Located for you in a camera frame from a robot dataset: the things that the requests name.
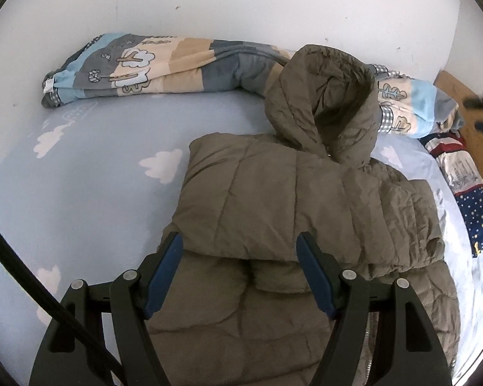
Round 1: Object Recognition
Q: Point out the black cable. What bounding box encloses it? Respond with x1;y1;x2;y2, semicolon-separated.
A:
0;213;123;376

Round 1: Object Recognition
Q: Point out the rolled patchwork cartoon quilt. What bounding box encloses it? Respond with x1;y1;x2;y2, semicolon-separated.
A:
41;32;468;139

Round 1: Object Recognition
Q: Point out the light blue cloud bed sheet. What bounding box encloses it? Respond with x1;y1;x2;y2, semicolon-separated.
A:
0;92;483;386

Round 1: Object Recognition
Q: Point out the star and stripe patterned pillow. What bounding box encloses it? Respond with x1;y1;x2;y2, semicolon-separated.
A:
419;131;483;258

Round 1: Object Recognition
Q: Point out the olive quilted hooded jacket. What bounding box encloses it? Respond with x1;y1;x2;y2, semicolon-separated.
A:
145;44;461;386

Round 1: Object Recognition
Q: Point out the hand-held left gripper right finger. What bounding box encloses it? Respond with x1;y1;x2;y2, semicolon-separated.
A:
296;231;453;386

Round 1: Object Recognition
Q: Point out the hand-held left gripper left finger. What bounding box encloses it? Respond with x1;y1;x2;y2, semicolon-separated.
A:
28;231;184;386

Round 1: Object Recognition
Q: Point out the wooden headboard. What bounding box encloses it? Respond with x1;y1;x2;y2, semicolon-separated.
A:
432;70;483;199

